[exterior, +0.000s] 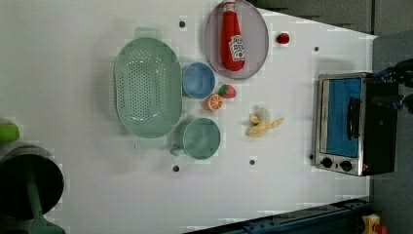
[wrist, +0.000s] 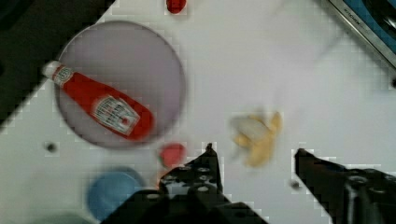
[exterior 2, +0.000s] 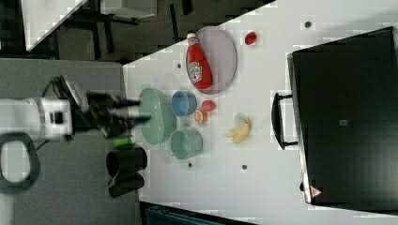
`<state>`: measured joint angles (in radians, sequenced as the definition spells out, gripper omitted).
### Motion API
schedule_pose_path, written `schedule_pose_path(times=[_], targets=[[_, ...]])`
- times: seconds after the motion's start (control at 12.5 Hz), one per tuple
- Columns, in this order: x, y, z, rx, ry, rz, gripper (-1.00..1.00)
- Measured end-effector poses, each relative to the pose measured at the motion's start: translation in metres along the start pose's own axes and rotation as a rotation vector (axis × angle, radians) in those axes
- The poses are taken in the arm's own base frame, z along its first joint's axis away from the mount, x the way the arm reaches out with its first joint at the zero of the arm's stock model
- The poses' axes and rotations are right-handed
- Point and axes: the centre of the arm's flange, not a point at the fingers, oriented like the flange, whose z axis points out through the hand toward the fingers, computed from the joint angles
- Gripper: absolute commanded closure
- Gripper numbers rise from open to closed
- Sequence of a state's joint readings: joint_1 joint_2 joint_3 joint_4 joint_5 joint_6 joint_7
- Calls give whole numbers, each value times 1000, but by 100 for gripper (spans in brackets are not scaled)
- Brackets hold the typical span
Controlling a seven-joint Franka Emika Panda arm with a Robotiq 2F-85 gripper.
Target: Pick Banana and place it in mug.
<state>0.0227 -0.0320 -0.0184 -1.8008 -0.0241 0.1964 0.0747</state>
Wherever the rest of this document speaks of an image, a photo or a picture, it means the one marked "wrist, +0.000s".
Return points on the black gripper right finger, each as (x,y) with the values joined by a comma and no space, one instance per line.
(349,196)

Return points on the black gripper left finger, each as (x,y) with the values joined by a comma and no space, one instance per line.
(202,170)

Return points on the peeled yellow toy banana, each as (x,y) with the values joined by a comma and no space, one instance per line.
(257,135)

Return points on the red toy strawberry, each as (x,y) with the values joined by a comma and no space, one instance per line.
(172,154)

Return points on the blue cup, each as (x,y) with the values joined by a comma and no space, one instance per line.
(110,189)

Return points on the red ketchup bottle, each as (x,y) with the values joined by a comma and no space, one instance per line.
(112,109)

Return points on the round grey plate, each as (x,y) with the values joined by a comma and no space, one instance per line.
(132,59)

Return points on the small red toy fruit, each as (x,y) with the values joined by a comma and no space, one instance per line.
(175,6)

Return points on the silver toaster oven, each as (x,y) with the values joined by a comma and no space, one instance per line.
(373,20)

